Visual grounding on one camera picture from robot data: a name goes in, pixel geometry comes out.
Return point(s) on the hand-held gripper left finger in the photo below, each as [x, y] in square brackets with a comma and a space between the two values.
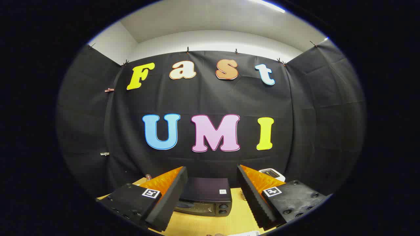
[170, 200]

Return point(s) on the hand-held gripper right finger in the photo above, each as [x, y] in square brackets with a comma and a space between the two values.
[256, 200]

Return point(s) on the black toaster oven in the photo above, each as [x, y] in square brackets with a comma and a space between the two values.
[206, 190]

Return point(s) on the white bread toaster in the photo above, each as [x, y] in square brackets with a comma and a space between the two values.
[271, 172]

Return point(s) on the white cloth clip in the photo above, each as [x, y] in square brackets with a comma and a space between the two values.
[104, 153]

